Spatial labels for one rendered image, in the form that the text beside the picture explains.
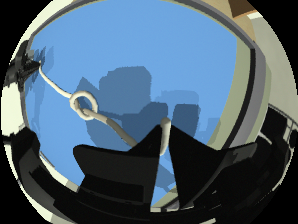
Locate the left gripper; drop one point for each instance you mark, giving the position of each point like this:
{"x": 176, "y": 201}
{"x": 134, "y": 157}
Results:
{"x": 27, "y": 64}

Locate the white rope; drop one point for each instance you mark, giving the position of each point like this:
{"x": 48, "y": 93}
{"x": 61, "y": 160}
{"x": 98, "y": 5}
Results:
{"x": 87, "y": 114}

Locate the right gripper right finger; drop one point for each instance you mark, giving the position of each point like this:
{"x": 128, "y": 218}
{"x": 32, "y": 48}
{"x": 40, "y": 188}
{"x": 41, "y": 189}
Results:
{"x": 196, "y": 165}

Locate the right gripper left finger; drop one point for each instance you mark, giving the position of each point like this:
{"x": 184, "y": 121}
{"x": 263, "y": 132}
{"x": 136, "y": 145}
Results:
{"x": 139, "y": 168}

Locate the blue mat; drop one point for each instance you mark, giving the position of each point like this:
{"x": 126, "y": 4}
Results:
{"x": 142, "y": 60}

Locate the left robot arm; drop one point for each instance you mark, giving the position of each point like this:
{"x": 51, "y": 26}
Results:
{"x": 7, "y": 139}

